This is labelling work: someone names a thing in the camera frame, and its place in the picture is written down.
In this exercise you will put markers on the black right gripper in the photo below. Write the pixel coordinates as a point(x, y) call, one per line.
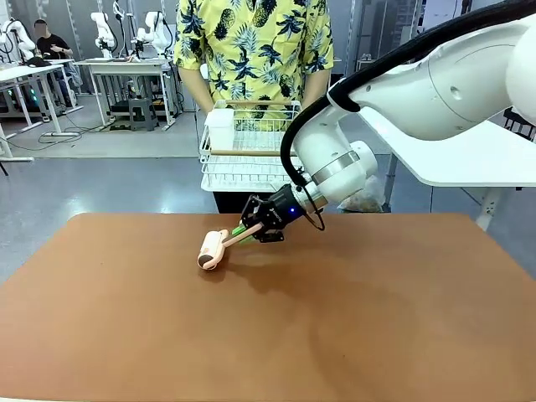
point(280, 209)

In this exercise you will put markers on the white plastic drain tray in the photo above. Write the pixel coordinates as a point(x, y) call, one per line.
point(234, 185)

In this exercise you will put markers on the pink lint roller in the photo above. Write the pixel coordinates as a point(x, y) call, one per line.
point(211, 249)

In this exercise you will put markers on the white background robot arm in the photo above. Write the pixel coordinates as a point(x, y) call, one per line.
point(155, 33)
point(104, 33)
point(19, 37)

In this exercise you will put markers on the person right forearm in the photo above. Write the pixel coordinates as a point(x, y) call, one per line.
point(194, 90)

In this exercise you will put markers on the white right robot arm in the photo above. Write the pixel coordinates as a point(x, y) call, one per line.
point(439, 92)

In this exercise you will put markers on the person left forearm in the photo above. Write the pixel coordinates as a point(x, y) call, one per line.
point(316, 88)

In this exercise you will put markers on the black trousers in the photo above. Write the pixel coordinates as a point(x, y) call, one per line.
point(228, 203)

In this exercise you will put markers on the white plastic cutlery cup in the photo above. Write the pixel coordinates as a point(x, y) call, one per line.
point(218, 132)

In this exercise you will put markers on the clear plastic bag with contents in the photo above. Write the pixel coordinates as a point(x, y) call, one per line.
point(368, 197)

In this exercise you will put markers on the grey plastic stool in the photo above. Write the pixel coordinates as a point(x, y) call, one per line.
point(142, 113)

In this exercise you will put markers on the person in yellow floral shirt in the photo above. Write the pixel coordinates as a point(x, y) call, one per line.
point(251, 46)

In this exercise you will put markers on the white side table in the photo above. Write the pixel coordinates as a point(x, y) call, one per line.
point(460, 159)

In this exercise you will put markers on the white background desk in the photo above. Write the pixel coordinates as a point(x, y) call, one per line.
point(125, 67)
point(25, 71)

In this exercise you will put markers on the seated person in black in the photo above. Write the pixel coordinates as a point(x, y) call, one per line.
point(52, 46)

